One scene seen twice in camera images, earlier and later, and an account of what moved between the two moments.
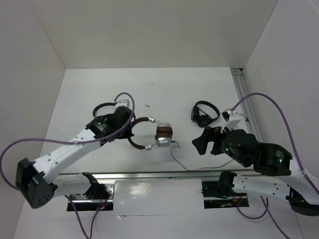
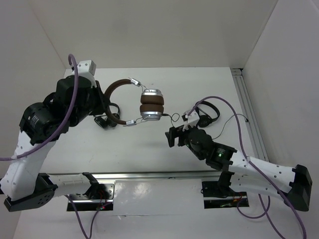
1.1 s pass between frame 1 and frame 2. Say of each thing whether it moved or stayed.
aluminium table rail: stayed
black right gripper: moved
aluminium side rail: stayed
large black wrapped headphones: stayed
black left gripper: moved
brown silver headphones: moved
